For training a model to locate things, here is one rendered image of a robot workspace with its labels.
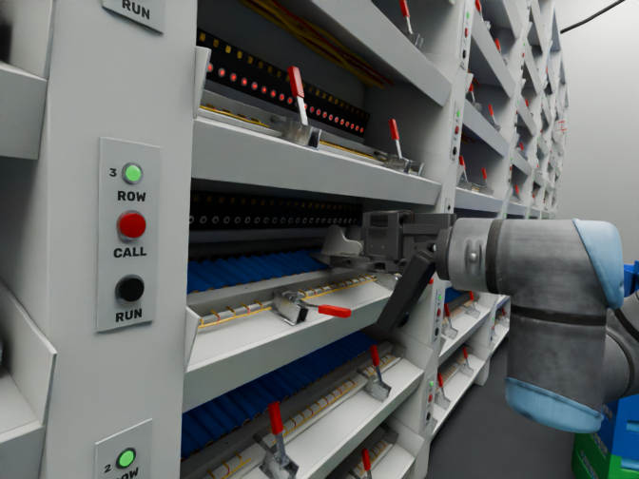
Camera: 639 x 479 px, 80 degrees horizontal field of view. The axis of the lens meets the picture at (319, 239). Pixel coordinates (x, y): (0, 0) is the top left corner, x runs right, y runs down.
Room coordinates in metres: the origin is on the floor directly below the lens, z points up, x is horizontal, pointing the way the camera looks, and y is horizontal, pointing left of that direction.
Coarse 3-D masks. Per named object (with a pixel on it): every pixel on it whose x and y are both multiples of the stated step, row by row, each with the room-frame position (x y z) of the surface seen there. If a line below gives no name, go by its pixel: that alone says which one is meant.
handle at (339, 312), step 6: (300, 294) 0.43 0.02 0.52; (294, 300) 0.43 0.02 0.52; (300, 306) 0.42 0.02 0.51; (306, 306) 0.42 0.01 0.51; (312, 306) 0.41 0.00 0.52; (318, 306) 0.41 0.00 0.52; (324, 306) 0.41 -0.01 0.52; (330, 306) 0.41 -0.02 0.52; (336, 306) 0.41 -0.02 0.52; (324, 312) 0.40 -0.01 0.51; (330, 312) 0.40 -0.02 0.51; (336, 312) 0.39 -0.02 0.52; (342, 312) 0.39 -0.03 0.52; (348, 312) 0.39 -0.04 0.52
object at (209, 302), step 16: (320, 272) 0.55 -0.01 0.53; (336, 272) 0.57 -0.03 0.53; (352, 272) 0.60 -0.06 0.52; (368, 272) 0.65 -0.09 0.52; (224, 288) 0.40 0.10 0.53; (240, 288) 0.42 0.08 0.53; (256, 288) 0.43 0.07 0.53; (272, 288) 0.45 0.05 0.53; (288, 288) 0.47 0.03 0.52; (304, 288) 0.50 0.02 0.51; (320, 288) 0.52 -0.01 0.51; (192, 304) 0.35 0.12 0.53; (208, 304) 0.37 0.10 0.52; (224, 304) 0.39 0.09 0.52; (240, 304) 0.41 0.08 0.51; (224, 320) 0.37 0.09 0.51
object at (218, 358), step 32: (352, 288) 0.59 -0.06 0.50; (384, 288) 0.64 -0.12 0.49; (192, 320) 0.29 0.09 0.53; (256, 320) 0.41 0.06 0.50; (320, 320) 0.45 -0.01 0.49; (352, 320) 0.53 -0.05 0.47; (192, 352) 0.32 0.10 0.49; (224, 352) 0.33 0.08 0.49; (256, 352) 0.36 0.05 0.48; (288, 352) 0.41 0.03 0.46; (192, 384) 0.30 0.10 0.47; (224, 384) 0.34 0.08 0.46
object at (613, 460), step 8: (576, 432) 0.93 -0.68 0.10; (576, 440) 0.92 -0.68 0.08; (584, 440) 0.88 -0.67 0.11; (592, 440) 0.83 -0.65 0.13; (584, 448) 0.87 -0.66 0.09; (592, 448) 0.83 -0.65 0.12; (592, 456) 0.82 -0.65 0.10; (600, 456) 0.79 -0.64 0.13; (608, 456) 0.75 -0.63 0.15; (616, 456) 0.74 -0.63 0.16; (592, 464) 0.82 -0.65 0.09; (600, 464) 0.78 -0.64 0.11; (608, 464) 0.75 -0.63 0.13; (616, 464) 0.74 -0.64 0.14; (600, 472) 0.78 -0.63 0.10; (608, 472) 0.75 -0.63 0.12; (616, 472) 0.74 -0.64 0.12; (624, 472) 0.74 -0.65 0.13; (632, 472) 0.73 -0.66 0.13
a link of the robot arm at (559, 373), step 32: (512, 320) 0.42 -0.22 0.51; (544, 320) 0.38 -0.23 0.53; (576, 320) 0.37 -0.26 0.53; (512, 352) 0.41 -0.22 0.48; (544, 352) 0.38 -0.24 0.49; (576, 352) 0.37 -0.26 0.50; (608, 352) 0.40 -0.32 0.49; (512, 384) 0.40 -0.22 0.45; (544, 384) 0.37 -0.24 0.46; (576, 384) 0.36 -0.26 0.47; (608, 384) 0.38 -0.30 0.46; (544, 416) 0.37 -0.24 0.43; (576, 416) 0.36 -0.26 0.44
